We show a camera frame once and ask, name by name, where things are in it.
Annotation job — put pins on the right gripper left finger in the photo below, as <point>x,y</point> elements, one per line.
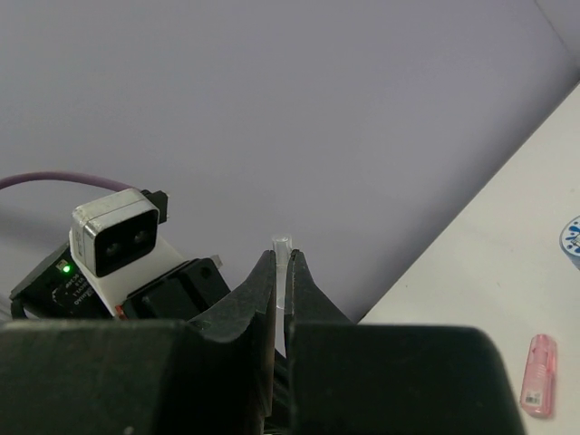
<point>213,375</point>

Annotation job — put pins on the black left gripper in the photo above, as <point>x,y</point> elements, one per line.
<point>56,288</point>

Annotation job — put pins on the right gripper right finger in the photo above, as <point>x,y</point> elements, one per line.
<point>347,378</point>

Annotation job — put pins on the pink transparent eraser case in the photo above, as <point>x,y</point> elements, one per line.
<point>539,380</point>

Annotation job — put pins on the left blue ink jar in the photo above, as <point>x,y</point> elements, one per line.
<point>569,241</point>

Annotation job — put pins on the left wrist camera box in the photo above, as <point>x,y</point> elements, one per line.
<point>115,242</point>

